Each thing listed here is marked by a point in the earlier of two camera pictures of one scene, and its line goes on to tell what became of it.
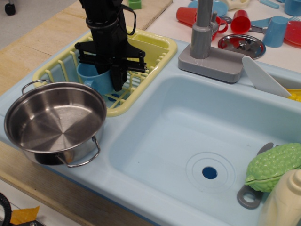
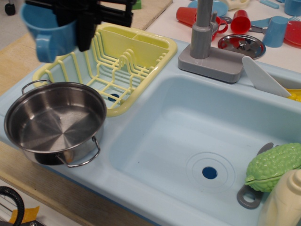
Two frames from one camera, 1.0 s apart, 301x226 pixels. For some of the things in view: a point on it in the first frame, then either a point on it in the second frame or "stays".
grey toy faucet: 199,57 stays
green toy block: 135,4 stays
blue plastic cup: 103,81 -> 52,40
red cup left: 186,15 stays
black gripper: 110,46 -> 117,12
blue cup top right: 292,7 stays
